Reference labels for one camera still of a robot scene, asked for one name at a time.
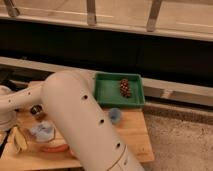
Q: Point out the blue plastic cup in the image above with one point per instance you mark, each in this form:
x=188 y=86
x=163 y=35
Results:
x=115 y=115

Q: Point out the small metal cup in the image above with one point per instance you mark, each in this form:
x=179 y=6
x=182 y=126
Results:
x=37 y=111

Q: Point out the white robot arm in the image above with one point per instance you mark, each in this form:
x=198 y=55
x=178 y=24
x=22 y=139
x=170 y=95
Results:
x=68 y=100

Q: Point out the yellow banana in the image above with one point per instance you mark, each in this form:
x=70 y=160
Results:
x=17 y=140

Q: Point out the dark grape bunch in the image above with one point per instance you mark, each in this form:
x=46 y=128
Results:
x=125 y=88

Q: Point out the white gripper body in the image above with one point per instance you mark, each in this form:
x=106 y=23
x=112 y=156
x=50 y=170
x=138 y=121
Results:
x=7 y=120

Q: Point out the blue crumpled cloth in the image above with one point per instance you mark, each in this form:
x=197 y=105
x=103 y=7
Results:
x=43 y=131

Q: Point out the green plastic tray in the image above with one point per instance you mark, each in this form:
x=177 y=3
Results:
x=107 y=90

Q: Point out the red sausage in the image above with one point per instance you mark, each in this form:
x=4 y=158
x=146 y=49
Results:
x=56 y=149

